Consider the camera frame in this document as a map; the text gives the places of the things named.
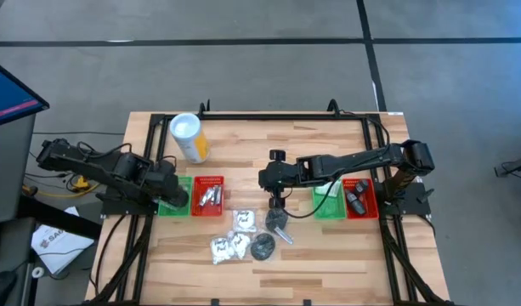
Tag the white and yellow canister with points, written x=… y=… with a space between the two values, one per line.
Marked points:
x=188 y=136

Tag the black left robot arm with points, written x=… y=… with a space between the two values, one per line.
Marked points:
x=94 y=163

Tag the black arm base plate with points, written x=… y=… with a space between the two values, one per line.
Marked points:
x=115 y=209
x=413 y=209

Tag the black aluminium rig frame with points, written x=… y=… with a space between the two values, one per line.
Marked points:
x=264 y=116

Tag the white tape roll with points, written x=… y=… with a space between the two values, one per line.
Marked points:
x=33 y=272

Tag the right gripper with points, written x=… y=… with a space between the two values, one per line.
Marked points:
x=277 y=176

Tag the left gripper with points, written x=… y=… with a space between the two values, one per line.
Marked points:
x=164 y=185

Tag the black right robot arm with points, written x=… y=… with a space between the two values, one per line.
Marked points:
x=362 y=159

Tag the dark grey travel bottle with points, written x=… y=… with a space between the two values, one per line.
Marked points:
x=363 y=187
x=355 y=203

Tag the grey stand leg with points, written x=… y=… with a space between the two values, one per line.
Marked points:
x=515 y=168

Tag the white printed paper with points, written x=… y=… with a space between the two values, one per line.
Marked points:
x=60 y=248

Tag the monitor with blue screen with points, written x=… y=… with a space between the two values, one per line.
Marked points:
x=9 y=93

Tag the red plastic basket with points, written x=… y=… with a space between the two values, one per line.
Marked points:
x=372 y=212
x=198 y=210

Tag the green plastic basket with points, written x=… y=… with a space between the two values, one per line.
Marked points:
x=328 y=210
x=175 y=213

